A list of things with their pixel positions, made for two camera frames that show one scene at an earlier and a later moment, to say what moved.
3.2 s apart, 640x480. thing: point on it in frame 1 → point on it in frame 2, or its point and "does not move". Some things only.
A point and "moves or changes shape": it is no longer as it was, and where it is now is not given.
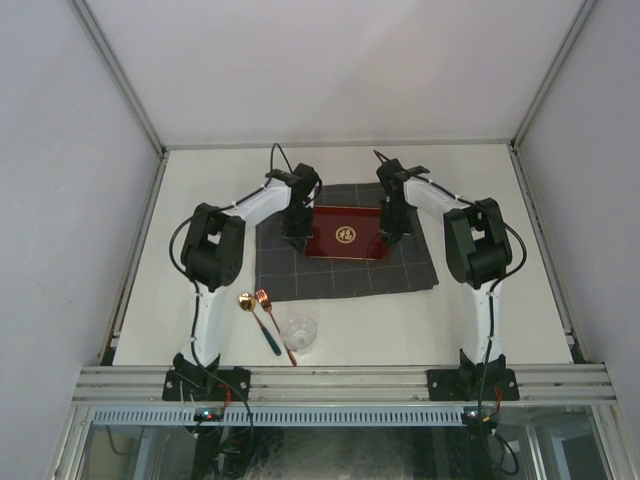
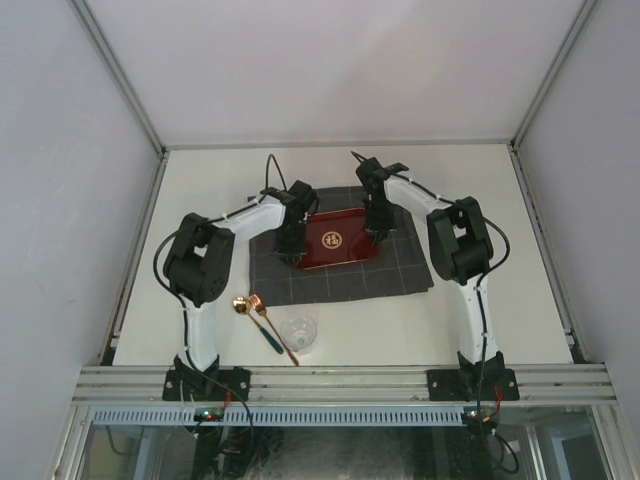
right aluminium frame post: [583, 14] does not move
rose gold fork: [263, 296] moves or changes shape
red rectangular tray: [350, 232] moves or changes shape
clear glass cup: [299, 333] does not move
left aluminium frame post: [126, 88] does not move
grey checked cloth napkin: [282, 271] does not move
